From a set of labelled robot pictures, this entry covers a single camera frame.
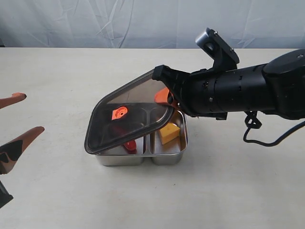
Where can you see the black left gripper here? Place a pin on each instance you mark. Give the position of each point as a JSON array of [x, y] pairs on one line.
[[9, 155]]

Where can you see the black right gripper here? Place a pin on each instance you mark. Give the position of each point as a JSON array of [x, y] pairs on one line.
[[183, 93]]

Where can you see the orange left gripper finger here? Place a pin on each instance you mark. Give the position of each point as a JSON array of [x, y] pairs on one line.
[[14, 98]]

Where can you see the yellow cheese wedge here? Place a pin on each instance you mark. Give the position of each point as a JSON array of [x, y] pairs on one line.
[[168, 133]]

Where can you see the black lid with orange seal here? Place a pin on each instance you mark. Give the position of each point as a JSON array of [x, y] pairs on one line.
[[128, 113]]

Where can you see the red sausage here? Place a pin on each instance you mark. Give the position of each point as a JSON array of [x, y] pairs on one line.
[[130, 147]]

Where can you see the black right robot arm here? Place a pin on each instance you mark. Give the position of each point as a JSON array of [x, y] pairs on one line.
[[274, 88]]

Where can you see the steel two-compartment lunch tray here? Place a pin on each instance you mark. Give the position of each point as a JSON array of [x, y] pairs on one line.
[[150, 147]]

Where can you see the white wrinkled backdrop cloth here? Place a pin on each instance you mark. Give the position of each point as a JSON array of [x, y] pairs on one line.
[[168, 24]]

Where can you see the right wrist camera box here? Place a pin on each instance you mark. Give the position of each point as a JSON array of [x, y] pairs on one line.
[[224, 57]]

